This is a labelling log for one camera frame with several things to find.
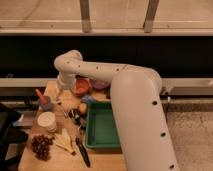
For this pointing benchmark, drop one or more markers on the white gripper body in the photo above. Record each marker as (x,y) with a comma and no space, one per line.
(65,83)

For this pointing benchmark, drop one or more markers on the blue small object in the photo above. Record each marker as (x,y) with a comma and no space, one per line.
(88,99)

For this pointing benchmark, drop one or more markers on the black handled knife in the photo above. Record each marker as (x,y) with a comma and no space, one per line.
(82,149)

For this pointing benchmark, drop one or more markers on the black chair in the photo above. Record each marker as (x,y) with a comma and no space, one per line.
(9,134)

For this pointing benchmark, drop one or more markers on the bunch of brown grapes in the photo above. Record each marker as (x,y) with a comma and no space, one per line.
(40,145)

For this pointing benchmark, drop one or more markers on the yellow round fruit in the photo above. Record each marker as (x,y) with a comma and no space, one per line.
(83,108)

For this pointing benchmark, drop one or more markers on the purple bowl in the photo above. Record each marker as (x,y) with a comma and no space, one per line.
(98,85)

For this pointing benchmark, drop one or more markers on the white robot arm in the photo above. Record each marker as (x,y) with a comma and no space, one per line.
(135,98)

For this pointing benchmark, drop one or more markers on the white round container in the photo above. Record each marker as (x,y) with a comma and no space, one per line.
(47,120)

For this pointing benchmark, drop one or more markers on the green plastic tray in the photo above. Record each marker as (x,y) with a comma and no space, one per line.
(101,130)

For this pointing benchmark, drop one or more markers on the red bowl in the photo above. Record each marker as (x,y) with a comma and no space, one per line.
(81,87)

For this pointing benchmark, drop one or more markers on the dark cluttered small objects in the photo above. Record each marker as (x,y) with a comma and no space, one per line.
(77,118)

